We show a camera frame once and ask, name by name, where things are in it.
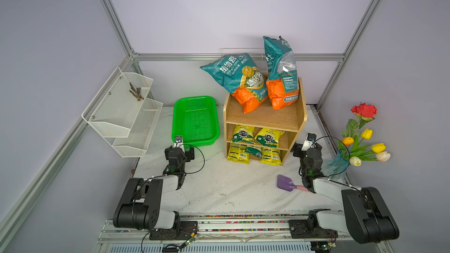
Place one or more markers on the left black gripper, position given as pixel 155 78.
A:
pixel 189 153

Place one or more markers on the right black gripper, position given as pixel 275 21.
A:
pixel 296 149

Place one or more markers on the yellow green fertilizer packet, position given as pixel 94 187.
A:
pixel 238 153
pixel 243 134
pixel 269 137
pixel 270 156

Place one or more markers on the teal orange soil bag back-facing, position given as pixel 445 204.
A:
pixel 282 81

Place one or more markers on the teal orange soil bag front-facing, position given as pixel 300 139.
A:
pixel 241 78

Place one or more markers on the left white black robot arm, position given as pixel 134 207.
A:
pixel 140 205

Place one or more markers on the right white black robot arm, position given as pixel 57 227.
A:
pixel 365 215

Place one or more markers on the wooden two-tier shelf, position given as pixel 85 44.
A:
pixel 290 119

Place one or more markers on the blue glass vase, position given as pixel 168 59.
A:
pixel 336 168

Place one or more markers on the purple pink toy shovel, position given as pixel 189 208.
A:
pixel 287 184

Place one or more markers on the green plastic basket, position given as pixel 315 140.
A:
pixel 195 119

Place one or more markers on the artificial flower bouquet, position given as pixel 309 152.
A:
pixel 354 146

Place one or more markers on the brown twigs bundle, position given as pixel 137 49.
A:
pixel 136 92

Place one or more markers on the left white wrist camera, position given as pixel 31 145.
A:
pixel 178 142

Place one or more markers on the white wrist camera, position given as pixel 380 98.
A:
pixel 178 142
pixel 310 142

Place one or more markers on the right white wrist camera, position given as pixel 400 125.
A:
pixel 310 142

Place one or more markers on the white mesh wall rack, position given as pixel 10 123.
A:
pixel 125 123

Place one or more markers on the metal base rail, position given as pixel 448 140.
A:
pixel 229 233

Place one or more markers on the white wire wall basket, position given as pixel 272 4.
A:
pixel 257 54

